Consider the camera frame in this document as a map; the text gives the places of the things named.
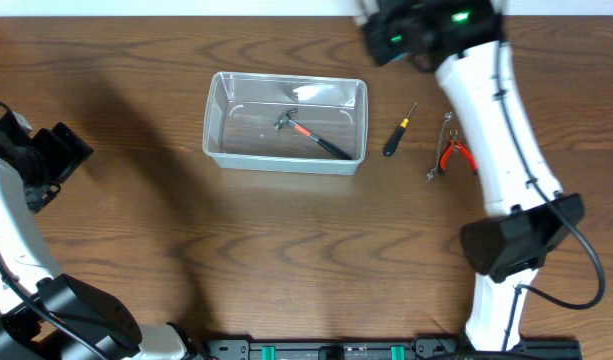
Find silver double-ended wrench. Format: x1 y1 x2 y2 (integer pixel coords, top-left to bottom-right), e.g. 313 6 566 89
426 112 453 182

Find black yellow screwdriver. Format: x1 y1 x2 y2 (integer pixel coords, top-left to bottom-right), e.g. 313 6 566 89
382 103 417 157

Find red handled pliers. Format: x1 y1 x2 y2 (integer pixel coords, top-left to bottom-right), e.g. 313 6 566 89
438 129 478 175

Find small hammer black red handle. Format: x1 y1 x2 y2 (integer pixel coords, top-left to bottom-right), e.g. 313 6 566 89
273 108 352 160

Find clear plastic storage container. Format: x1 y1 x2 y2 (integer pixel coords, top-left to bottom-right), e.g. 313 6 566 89
202 72 369 175

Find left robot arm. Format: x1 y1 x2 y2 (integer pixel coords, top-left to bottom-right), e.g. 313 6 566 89
0 106 208 360

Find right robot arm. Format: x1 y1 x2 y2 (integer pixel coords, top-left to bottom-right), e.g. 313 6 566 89
356 1 584 357

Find black left cable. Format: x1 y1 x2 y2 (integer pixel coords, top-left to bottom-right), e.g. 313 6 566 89
0 94 112 360

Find black cable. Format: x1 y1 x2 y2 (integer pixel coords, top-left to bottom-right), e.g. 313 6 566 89
493 29 607 351
0 94 112 360

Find black right cable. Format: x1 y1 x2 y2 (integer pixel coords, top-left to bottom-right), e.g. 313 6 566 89
493 29 607 351

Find black mounting rail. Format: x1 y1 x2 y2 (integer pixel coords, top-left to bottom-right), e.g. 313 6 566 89
202 336 583 360

